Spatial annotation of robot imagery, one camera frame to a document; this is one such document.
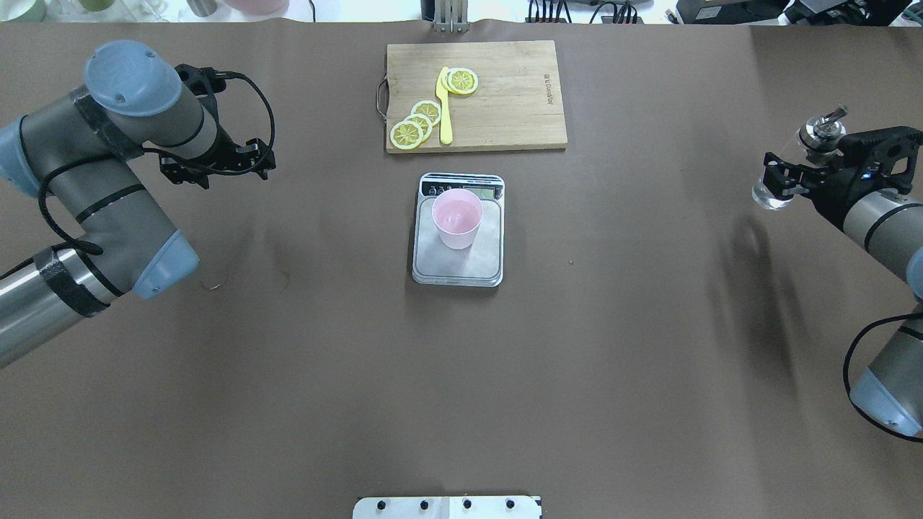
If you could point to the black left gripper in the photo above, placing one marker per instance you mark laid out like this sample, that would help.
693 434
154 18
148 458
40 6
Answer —
226 153

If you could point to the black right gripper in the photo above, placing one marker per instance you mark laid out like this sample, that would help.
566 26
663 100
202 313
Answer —
829 193

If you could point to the glass sauce bottle metal spout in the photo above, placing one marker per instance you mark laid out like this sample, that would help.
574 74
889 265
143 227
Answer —
801 164

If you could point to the pink plastic cup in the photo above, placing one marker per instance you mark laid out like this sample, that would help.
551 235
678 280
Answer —
457 215

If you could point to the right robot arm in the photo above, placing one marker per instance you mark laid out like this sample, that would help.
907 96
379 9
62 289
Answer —
881 368

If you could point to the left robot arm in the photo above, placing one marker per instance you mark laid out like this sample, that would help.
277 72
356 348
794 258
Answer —
73 156

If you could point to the silver digital kitchen scale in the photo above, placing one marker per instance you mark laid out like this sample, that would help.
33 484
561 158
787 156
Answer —
480 265

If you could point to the pink bowl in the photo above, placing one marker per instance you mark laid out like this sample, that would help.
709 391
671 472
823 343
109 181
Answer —
257 8

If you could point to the lower lemon slice of row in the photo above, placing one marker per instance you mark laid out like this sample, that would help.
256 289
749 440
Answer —
407 135

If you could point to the lemon slice of row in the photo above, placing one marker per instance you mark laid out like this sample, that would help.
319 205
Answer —
428 108
407 135
423 122

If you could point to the middle lemon slice of row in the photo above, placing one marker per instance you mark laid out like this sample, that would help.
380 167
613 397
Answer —
423 122

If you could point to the upper lemon slice of row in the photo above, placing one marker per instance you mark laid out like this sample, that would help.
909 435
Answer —
428 108

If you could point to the yellow plastic knife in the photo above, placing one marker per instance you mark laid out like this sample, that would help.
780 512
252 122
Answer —
442 94

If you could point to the lemon slice near knife tip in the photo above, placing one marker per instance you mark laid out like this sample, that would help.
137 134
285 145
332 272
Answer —
460 81

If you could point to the wooden cutting board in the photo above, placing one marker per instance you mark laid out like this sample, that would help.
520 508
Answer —
517 106

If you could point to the aluminium frame post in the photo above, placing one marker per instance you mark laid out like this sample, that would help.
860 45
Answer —
451 16

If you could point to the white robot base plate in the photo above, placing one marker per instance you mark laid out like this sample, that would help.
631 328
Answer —
477 506

